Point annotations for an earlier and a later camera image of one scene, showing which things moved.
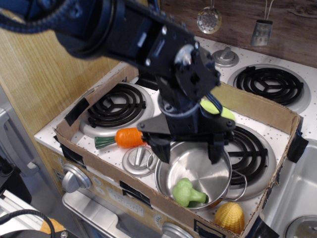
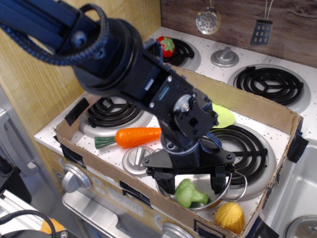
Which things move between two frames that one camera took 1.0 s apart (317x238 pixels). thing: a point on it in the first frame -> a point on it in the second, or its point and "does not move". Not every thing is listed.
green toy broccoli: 184,192 does not move
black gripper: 182,120 -> 179,155
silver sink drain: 302,226 does not move
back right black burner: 271,84 does not move
